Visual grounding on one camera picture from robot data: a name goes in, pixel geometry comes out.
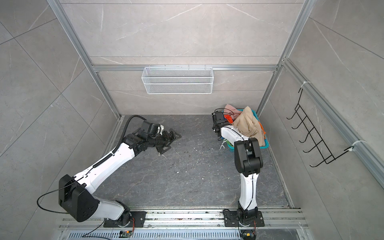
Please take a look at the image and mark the beige drawstring shorts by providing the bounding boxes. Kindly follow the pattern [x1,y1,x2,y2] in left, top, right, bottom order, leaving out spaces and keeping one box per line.
[233,106,266,147]

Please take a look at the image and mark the teal plastic basket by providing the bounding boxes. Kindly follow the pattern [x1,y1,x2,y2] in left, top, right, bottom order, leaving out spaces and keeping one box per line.
[224,105,267,148]

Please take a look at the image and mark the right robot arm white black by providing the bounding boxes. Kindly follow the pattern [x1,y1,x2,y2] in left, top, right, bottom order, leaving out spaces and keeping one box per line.
[212,111,263,226]

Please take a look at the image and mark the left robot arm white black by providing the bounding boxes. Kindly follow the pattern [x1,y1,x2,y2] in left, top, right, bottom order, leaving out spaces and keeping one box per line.
[59,129,181,227]

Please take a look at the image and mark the rainbow coloured shorts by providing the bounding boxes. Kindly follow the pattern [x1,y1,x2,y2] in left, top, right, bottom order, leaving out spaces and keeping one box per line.
[224,115,234,124]

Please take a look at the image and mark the pink shorts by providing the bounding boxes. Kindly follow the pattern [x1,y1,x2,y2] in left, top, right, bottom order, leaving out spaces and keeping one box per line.
[224,104,242,121]

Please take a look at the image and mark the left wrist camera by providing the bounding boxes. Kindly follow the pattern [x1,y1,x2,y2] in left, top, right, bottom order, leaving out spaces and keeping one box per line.
[141,121,164,137]

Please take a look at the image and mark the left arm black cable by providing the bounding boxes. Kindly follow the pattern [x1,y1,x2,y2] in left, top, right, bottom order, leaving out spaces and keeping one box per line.
[111,114,147,154]

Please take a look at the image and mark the white wire mesh basket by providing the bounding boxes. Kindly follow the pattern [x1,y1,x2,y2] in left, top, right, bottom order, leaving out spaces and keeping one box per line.
[142,67,214,95]

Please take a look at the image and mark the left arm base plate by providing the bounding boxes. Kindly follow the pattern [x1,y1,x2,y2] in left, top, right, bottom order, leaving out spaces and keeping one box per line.
[103,211,147,228]

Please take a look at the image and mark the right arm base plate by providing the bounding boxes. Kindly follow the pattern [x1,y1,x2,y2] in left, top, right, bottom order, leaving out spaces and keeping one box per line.
[223,209,265,228]

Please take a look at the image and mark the black wire hook rack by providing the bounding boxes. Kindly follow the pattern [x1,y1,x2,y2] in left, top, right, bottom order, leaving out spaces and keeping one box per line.
[286,88,355,168]

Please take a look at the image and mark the aluminium frame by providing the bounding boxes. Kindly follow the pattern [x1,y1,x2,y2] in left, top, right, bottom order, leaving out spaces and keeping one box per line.
[48,1,384,186]

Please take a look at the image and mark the aluminium mounting rail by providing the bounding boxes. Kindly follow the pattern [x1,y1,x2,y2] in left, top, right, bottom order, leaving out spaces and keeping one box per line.
[58,208,310,232]

